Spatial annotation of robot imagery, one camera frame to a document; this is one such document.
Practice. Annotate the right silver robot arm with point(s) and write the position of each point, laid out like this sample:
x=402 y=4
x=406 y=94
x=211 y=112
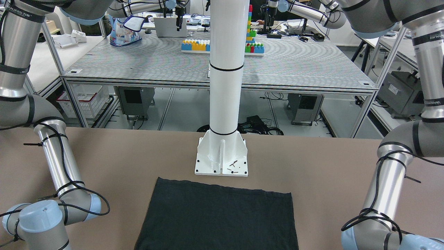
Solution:
x=42 y=225

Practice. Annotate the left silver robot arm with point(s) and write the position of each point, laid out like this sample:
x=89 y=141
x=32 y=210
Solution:
x=374 y=228

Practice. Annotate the black graphic t-shirt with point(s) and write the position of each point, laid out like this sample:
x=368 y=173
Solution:
x=185 y=215

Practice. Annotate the white plastic basket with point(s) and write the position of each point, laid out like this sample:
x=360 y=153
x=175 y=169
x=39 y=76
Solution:
x=91 y=98

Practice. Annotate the striped metal workbench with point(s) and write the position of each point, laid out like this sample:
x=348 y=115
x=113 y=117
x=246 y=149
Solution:
x=287 y=65

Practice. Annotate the printed plastic bag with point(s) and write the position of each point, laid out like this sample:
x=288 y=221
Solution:
x=125 y=30

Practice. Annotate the colourful toy block set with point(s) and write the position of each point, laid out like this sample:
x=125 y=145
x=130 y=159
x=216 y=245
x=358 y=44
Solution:
x=250 y=48

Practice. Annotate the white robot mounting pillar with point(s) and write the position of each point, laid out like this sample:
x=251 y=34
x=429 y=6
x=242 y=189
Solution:
x=222 y=151

